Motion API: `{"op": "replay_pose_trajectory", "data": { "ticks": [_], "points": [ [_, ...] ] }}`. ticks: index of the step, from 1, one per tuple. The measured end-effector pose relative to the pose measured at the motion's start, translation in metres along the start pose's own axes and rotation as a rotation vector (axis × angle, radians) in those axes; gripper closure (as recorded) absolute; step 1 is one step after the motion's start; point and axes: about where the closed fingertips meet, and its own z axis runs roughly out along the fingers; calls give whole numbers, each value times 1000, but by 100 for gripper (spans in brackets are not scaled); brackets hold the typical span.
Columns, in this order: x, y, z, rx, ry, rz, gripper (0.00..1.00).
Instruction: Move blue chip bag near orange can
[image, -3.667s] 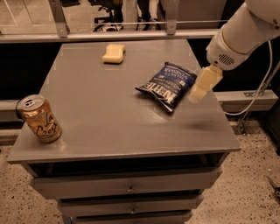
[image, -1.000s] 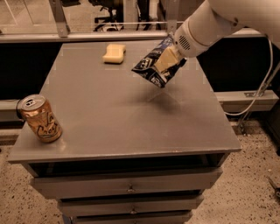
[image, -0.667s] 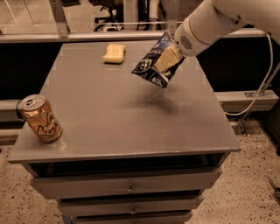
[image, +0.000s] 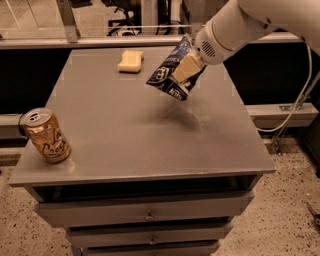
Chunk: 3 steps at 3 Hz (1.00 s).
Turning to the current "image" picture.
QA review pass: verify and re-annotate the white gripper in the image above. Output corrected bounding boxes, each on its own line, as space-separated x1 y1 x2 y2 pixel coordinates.
172 13 247 84

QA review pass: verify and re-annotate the blue chip bag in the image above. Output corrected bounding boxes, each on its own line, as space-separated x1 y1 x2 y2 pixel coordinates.
147 34 206 101

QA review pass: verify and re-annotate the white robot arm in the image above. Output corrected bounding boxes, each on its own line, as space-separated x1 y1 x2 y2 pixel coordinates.
172 0 320 83

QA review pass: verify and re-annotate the orange soda can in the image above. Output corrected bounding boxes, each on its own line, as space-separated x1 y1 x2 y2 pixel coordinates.
22 108 71 163

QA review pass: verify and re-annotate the yellow sponge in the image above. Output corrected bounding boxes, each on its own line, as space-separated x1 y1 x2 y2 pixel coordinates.
117 50 144 73

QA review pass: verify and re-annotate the grey drawer cabinet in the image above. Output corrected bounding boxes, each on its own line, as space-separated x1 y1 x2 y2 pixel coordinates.
8 45 277 256

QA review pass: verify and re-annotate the top grey drawer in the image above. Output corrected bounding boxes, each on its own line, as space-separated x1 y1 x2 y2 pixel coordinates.
35 191 254 227

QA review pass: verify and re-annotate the grey drawer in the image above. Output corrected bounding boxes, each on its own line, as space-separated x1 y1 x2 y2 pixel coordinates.
66 222 233 248
83 241 220 256
35 191 254 227

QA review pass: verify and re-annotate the middle grey drawer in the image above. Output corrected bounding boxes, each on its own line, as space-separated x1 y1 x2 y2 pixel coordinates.
66 222 233 248

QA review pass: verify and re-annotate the bottom grey drawer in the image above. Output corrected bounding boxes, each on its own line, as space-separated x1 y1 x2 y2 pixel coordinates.
83 241 220 256

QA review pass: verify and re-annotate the dark object on floor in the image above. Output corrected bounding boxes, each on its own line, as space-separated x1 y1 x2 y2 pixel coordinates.
306 202 320 228

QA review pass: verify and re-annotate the metal window rail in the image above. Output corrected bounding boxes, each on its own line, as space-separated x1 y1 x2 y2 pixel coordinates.
0 31 303 50

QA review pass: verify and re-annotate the white cable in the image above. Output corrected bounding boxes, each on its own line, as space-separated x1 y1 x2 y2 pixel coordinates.
255 43 314 134

